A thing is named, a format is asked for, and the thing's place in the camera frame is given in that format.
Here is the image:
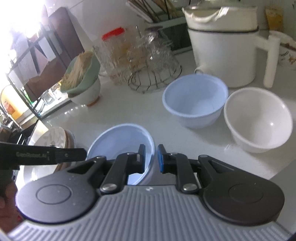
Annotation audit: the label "pale blue plastic bowl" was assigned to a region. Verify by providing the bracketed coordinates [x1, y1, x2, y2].
[87, 123, 155, 185]

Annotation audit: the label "white bowl under basket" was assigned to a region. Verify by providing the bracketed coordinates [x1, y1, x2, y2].
[68, 77, 101, 106]

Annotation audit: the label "white electric cooking pot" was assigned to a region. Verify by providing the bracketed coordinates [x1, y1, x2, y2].
[182, 1, 280, 88]

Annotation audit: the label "wire glass holder stand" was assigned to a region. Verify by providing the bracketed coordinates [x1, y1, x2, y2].
[92, 25, 183, 94]

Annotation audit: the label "green chopstick holder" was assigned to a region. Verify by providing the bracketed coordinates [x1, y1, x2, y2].
[126, 1, 192, 54]

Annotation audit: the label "dry noodle bundle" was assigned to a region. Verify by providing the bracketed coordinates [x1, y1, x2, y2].
[61, 51, 93, 91]

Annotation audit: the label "yellow oil jug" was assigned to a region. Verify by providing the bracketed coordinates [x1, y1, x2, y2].
[1, 85, 26, 120]

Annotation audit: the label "white plastic bowl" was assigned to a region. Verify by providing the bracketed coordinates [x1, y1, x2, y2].
[223, 87, 293, 154]

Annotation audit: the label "red lid plastic jar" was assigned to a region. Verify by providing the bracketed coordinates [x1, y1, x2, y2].
[101, 27, 131, 85]

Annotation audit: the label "person's left hand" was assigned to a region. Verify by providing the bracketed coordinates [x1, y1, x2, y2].
[0, 182, 22, 233]

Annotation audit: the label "dark metal dish rack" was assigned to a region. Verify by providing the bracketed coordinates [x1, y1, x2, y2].
[7, 4, 84, 120]

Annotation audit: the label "green square noodle basket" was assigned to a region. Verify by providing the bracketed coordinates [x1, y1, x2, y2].
[60, 51, 100, 96]

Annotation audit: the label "floral bowl dark contents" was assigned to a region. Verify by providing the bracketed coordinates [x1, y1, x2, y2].
[269, 30, 295, 70]

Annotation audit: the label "white floral plate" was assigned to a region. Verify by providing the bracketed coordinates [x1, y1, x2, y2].
[54, 130, 75, 172]
[23, 126, 68, 186]

